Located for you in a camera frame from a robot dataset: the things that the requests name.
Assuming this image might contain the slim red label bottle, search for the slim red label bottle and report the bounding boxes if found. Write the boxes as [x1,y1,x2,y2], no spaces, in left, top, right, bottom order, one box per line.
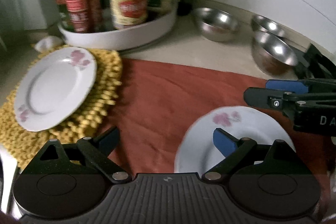
[83,0,105,32]

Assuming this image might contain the white round tray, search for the white round tray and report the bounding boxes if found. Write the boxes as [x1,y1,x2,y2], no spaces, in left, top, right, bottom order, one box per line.
[57,3,178,51]

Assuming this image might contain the black stove grate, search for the black stove grate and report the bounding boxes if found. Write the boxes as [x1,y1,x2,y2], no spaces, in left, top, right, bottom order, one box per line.
[291,43,336,81]

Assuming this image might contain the red-brown cloth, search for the red-brown cloth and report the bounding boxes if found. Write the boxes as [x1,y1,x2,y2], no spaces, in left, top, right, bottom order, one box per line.
[104,57,336,178]

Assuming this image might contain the yellow chenille mat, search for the yellow chenille mat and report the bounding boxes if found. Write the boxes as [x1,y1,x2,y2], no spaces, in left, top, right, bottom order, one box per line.
[0,44,124,170]

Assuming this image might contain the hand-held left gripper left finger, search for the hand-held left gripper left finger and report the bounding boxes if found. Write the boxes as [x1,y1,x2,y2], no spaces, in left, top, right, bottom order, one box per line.
[34,126,132,184]

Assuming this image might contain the white garlic bulb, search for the white garlic bulb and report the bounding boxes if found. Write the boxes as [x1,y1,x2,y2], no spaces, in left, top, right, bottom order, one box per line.
[35,35,64,53]

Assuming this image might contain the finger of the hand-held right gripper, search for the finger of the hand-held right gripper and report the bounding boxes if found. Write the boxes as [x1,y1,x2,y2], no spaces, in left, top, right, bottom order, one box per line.
[265,78,336,94]
[244,87,336,112]

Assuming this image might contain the white floral plate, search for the white floral plate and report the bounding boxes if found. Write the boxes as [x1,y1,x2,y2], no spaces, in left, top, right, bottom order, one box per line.
[174,106,296,175]
[14,47,98,132]

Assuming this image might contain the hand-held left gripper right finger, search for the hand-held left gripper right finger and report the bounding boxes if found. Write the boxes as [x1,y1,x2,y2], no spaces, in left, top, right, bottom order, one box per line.
[202,128,303,183]

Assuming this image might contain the steel bowl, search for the steel bowl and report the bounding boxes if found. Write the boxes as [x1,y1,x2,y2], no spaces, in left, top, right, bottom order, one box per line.
[193,7,241,42]
[251,31,300,75]
[250,14,287,38]

